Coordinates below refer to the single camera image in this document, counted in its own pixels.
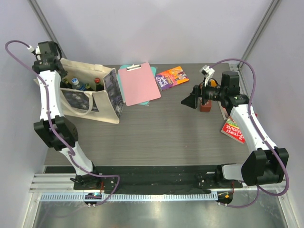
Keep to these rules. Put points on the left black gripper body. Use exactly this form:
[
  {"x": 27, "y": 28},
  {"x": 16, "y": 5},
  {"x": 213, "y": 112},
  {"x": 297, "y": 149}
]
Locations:
[{"x": 61, "y": 71}]

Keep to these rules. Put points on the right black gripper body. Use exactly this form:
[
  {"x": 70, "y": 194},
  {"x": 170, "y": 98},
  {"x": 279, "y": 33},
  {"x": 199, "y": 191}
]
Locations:
[{"x": 209, "y": 93}]

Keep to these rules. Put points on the Pocari Sweat plastic bottle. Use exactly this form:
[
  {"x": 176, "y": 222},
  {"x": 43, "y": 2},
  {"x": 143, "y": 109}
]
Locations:
[{"x": 77, "y": 85}]

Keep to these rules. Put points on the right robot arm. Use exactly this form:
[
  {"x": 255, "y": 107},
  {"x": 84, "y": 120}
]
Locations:
[{"x": 266, "y": 162}]

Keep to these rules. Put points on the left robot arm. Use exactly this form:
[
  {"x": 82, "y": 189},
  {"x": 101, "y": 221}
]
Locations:
[{"x": 55, "y": 130}]

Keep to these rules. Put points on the canvas tote bag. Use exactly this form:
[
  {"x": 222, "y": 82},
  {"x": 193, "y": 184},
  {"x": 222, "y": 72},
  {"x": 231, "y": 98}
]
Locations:
[{"x": 104, "y": 106}]

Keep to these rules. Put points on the white mug orange inside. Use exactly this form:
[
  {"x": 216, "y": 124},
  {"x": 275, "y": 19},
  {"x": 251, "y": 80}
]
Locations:
[{"x": 213, "y": 83}]

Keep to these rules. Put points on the brown red cube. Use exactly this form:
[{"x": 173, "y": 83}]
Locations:
[{"x": 205, "y": 107}]

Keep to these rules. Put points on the Roald Dahl book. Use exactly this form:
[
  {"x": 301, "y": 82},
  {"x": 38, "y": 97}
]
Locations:
[{"x": 171, "y": 78}]

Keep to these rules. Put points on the green glass bottle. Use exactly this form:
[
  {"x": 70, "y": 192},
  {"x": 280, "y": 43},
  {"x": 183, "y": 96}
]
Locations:
[
  {"x": 88, "y": 87},
  {"x": 65, "y": 84}
]

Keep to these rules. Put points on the red Treehouse book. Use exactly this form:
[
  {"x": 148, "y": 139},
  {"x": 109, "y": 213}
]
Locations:
[{"x": 231, "y": 129}]

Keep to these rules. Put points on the pink clipboard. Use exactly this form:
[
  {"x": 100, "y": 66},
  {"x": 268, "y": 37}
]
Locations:
[{"x": 138, "y": 84}]

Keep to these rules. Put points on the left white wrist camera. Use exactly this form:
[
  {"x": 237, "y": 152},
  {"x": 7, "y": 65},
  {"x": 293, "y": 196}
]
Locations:
[{"x": 32, "y": 50}]

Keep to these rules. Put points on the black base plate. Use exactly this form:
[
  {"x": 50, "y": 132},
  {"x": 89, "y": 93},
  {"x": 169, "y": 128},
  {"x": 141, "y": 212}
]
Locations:
[{"x": 147, "y": 178}]

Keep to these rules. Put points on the slotted cable duct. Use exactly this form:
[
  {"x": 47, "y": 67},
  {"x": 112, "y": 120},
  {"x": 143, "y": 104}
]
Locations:
[{"x": 92, "y": 196}]

